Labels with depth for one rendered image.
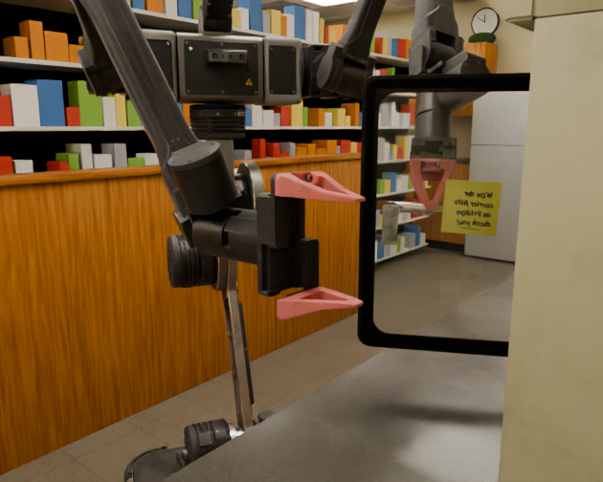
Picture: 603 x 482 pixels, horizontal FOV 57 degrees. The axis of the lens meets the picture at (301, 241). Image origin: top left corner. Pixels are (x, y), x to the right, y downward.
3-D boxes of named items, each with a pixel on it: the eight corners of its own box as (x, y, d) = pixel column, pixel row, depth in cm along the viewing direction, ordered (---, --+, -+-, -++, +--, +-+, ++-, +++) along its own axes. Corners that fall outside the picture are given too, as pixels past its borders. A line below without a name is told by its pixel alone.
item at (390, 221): (396, 245, 79) (398, 206, 78) (381, 245, 79) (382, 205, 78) (397, 243, 81) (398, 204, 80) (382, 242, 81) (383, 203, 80)
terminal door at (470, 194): (569, 361, 79) (600, 71, 71) (356, 345, 85) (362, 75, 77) (568, 360, 80) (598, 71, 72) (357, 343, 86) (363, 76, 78)
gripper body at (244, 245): (270, 194, 52) (217, 189, 57) (271, 298, 54) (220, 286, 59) (313, 189, 57) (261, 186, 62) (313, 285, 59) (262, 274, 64)
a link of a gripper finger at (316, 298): (338, 258, 48) (259, 245, 54) (337, 337, 49) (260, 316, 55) (380, 247, 53) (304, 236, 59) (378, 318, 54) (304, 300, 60)
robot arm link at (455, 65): (452, 65, 93) (409, 50, 90) (502, 30, 83) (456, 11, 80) (451, 131, 91) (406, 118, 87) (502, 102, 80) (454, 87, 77)
